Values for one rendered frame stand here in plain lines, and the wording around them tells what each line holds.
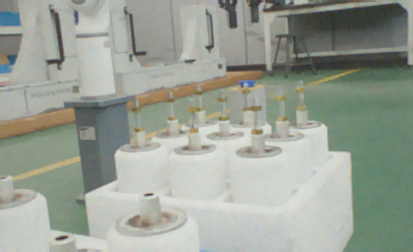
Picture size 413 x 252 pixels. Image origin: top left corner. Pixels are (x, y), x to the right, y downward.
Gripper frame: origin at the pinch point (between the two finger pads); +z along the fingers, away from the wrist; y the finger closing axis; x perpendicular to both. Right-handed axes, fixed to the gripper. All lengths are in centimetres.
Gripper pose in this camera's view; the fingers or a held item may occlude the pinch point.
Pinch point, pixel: (242, 21)
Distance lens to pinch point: 103.5
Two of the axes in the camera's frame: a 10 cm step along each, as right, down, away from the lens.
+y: 5.7, 0.9, -8.2
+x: 8.2, -1.6, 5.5
